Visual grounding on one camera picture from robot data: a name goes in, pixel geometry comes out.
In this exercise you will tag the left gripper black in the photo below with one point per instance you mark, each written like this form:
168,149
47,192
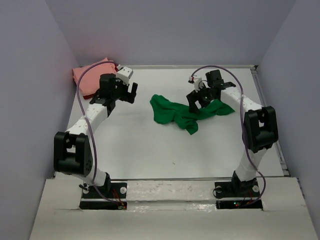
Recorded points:
128,97

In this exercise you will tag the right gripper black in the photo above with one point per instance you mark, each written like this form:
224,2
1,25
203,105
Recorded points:
194,96

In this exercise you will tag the green t shirt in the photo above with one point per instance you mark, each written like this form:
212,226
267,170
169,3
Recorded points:
165,112

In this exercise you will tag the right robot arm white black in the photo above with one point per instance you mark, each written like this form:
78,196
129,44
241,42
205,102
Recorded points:
258,125

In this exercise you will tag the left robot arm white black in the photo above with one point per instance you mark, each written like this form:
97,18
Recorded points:
74,153

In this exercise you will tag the dark red folded t shirt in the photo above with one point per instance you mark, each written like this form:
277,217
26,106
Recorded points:
90,83

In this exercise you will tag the pink folded t shirt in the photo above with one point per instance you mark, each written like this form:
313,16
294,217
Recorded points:
78,71

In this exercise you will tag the white cardboard front cover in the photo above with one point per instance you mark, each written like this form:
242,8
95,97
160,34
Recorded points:
173,210

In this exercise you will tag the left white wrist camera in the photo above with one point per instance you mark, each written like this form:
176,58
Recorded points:
124,73

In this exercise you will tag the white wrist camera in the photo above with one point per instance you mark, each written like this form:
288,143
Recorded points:
124,73
197,82

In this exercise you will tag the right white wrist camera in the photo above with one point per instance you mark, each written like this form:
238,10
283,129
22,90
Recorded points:
197,82

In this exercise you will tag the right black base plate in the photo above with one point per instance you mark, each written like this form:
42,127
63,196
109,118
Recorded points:
228,198

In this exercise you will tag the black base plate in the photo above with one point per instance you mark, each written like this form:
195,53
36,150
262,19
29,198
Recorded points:
114,199
228,198

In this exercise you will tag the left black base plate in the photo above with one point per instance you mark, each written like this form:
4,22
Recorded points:
114,199

